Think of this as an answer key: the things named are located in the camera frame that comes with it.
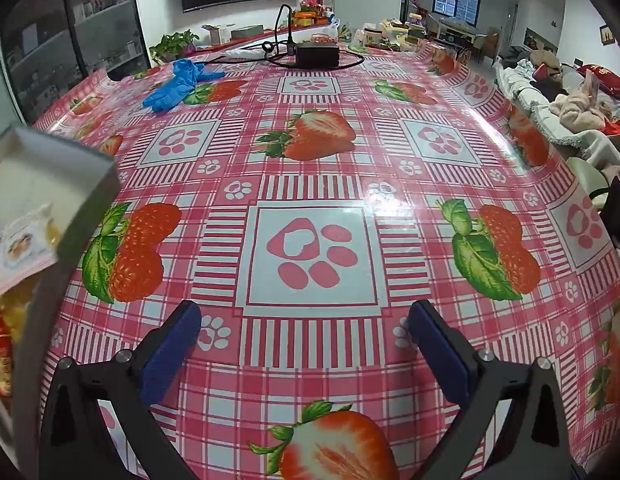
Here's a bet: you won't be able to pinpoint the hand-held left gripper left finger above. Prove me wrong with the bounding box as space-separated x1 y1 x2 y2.
40 300 203 480

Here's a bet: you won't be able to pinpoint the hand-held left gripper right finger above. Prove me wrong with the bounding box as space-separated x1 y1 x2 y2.
407 300 576 480

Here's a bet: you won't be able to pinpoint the white picture snack packet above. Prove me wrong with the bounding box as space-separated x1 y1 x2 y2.
0 202 60 296

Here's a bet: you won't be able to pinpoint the grey storage box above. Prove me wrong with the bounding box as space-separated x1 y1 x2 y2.
0 126 121 471

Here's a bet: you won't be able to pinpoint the strawberry print tablecloth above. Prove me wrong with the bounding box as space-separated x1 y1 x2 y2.
32 40 620 480

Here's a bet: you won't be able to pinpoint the sofa with striped cover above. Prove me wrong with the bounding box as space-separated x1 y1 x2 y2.
495 55 620 171

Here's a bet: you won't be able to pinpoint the blue rubber gloves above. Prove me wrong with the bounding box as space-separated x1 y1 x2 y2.
142 58 225 116

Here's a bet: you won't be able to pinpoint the pink plush garment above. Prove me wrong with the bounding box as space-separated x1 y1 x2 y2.
549 91 613 131

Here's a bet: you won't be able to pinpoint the potted green plant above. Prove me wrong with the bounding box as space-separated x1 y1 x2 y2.
148 30 201 66

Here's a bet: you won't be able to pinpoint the red cushion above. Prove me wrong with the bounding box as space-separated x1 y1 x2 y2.
575 64 620 101

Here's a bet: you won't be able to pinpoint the pile of food containers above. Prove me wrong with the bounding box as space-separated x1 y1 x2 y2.
357 17 433 52

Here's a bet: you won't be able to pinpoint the black power adapter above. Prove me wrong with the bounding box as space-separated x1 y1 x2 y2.
296 42 341 67

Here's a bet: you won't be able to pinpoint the white plastic bag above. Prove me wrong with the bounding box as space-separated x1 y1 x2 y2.
322 17 351 41

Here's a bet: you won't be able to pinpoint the glass display cabinet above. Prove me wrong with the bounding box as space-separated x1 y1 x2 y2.
0 0 150 126

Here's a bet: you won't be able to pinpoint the dark framed window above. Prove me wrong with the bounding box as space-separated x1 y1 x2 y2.
434 0 480 26

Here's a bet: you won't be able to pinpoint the wide dark wall picture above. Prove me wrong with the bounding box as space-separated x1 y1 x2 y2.
524 27 558 53

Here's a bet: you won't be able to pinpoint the black cable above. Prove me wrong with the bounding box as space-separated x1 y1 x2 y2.
187 4 365 70

